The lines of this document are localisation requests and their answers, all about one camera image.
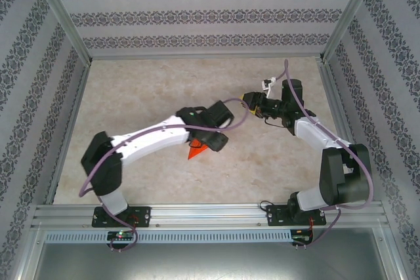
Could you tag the aluminium side rail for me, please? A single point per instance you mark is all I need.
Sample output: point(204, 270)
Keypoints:
point(67, 135)
point(333, 96)

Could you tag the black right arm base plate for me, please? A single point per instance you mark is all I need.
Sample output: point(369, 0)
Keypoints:
point(275, 216)

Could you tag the aluminium frame post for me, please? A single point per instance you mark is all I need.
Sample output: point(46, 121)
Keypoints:
point(60, 14)
point(349, 14)

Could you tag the aluminium back rail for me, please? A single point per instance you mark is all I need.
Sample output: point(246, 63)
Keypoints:
point(206, 56)

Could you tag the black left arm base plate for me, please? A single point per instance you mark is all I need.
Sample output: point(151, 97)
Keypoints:
point(142, 216)

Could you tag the aluminium mounting rail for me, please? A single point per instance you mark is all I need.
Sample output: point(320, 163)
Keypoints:
point(206, 214)

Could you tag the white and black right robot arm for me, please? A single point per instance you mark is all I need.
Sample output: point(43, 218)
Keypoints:
point(315, 132)

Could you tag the grey metal sheet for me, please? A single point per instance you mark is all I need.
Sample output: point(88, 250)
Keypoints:
point(210, 263)

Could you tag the circuit board with green light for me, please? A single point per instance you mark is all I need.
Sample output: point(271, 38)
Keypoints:
point(119, 235)

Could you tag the small circuit board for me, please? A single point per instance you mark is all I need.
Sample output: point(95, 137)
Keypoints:
point(300, 240)

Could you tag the orange cloth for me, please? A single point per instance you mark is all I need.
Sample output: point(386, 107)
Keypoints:
point(195, 153)

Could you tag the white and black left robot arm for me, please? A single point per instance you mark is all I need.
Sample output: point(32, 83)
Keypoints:
point(147, 142)

